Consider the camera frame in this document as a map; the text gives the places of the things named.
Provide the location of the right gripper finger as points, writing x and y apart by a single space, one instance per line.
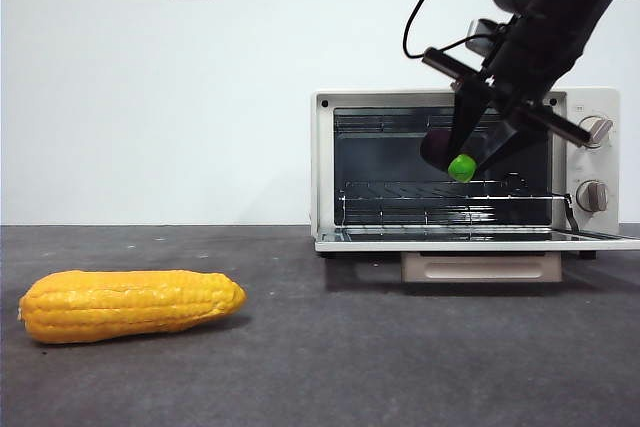
507 139
462 117

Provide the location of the purple eggplant with green stem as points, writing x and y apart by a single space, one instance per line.
462 167

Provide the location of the cream oven knob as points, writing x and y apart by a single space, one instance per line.
592 196
602 129

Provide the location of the black oven foot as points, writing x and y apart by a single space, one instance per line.
330 255
587 255

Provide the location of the cream toaster oven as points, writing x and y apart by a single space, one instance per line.
322 172

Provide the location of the yellow corn cob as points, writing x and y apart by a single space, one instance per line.
125 307

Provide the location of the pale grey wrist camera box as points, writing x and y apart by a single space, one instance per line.
480 29

